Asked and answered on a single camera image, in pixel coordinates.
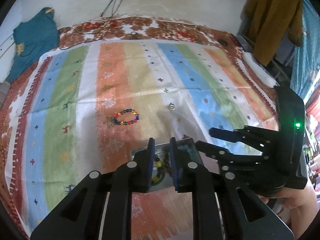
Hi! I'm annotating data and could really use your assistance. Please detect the grey metal tin box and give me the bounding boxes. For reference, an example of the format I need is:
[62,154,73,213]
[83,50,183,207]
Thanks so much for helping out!
[129,137,208,193]

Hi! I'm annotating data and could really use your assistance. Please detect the right hand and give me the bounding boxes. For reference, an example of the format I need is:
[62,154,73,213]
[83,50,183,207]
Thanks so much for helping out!
[272,180,319,239]

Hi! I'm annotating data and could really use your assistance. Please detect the white foam mattress edge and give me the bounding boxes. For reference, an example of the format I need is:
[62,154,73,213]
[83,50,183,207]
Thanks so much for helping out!
[242,52,277,88]

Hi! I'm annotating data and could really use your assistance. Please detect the striped colourful cloth mat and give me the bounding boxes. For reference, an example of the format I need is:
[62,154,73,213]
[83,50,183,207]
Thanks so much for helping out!
[7,39,281,240]

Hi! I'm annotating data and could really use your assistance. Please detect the mustard hanging garment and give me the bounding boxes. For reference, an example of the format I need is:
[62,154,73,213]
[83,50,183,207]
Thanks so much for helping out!
[244,0,303,66]

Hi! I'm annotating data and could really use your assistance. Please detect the red floral bedsheet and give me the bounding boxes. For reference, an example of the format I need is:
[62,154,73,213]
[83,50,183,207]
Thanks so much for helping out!
[0,16,281,240]

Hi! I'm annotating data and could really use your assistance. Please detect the teal garment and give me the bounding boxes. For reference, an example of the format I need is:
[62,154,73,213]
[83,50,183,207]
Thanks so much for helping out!
[6,7,60,83]

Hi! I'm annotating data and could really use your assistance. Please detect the dark bead bracelet yellow bead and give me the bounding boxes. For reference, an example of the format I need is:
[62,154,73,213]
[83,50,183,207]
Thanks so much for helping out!
[151,154,165,186]

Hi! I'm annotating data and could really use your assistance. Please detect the multicolour bead bracelet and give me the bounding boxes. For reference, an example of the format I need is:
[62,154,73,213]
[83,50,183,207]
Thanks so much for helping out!
[112,108,141,126]

